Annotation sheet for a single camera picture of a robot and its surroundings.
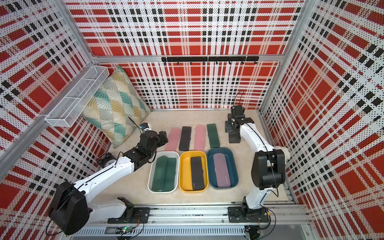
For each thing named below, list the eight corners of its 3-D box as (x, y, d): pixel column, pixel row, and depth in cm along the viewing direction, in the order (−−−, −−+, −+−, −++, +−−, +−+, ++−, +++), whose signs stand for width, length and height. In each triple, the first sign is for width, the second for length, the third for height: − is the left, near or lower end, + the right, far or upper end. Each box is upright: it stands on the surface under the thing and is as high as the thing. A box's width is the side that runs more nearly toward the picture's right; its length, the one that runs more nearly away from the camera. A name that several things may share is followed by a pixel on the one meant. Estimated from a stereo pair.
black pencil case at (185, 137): (179, 150, 101) (178, 148, 98) (181, 128, 113) (181, 126, 111) (190, 150, 101) (190, 148, 98) (191, 128, 113) (191, 126, 111)
